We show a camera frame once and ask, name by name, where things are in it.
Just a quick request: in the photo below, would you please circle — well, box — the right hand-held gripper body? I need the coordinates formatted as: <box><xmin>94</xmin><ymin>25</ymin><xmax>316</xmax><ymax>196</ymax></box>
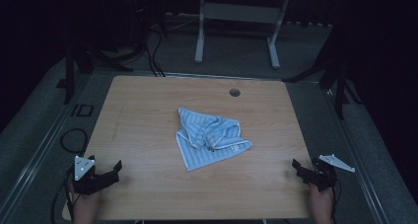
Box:
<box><xmin>310</xmin><ymin>153</ymin><xmax>356</xmax><ymax>192</ymax></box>

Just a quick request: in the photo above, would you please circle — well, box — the left hand-held gripper black cable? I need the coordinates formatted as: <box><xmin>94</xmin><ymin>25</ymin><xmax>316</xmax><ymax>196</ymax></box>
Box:
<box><xmin>49</xmin><ymin>165</ymin><xmax>77</xmax><ymax>224</ymax></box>

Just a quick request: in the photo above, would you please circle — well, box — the blue striped towel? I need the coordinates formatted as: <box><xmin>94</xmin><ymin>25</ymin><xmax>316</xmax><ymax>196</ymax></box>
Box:
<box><xmin>174</xmin><ymin>107</ymin><xmax>254</xmax><ymax>173</ymax></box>

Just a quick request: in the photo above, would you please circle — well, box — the looped black floor cable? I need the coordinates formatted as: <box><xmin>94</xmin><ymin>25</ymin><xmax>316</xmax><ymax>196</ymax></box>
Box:
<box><xmin>59</xmin><ymin>127</ymin><xmax>90</xmax><ymax>155</ymax></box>

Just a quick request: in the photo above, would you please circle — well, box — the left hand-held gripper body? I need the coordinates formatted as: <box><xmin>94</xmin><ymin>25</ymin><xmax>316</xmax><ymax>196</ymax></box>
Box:
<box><xmin>71</xmin><ymin>155</ymin><xmax>105</xmax><ymax>195</ymax></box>

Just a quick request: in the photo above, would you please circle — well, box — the black tripod stand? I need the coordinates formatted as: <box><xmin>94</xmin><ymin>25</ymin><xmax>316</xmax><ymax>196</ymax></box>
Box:
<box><xmin>281</xmin><ymin>26</ymin><xmax>363</xmax><ymax>121</ymax></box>
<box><xmin>54</xmin><ymin>40</ymin><xmax>134</xmax><ymax>106</ymax></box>

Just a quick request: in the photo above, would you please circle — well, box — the person's right hand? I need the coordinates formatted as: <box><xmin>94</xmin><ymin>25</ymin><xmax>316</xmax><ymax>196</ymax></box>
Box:
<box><xmin>308</xmin><ymin>184</ymin><xmax>335</xmax><ymax>224</ymax></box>

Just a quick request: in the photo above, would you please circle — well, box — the right hand-held gripper black cable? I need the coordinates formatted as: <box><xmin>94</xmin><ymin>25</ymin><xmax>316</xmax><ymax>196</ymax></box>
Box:
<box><xmin>330</xmin><ymin>178</ymin><xmax>343</xmax><ymax>224</ymax></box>

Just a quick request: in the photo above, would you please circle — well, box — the hand-held gripper black cable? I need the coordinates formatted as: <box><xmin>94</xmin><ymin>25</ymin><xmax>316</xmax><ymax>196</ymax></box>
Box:
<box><xmin>49</xmin><ymin>165</ymin><xmax>77</xmax><ymax>224</ymax></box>
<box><xmin>330</xmin><ymin>178</ymin><xmax>343</xmax><ymax>224</ymax></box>

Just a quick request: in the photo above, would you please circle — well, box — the black floor cables bundle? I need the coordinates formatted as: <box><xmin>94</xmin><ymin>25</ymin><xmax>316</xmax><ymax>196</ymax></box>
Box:
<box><xmin>143</xmin><ymin>28</ymin><xmax>167</xmax><ymax>78</ymax></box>

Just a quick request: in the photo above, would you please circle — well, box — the dark equipment rack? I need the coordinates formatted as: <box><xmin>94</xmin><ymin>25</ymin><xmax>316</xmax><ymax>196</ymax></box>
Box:
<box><xmin>129</xmin><ymin>0</ymin><xmax>151</xmax><ymax>54</ymax></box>

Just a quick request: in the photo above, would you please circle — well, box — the white metal stand frame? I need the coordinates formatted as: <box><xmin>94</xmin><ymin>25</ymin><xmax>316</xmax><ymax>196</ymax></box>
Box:
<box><xmin>193</xmin><ymin>0</ymin><xmax>292</xmax><ymax>70</ymax></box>

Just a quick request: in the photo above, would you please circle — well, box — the person's left hand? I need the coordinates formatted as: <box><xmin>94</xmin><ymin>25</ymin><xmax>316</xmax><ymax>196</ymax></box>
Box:
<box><xmin>68</xmin><ymin>183</ymin><xmax>102</xmax><ymax>224</ymax></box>

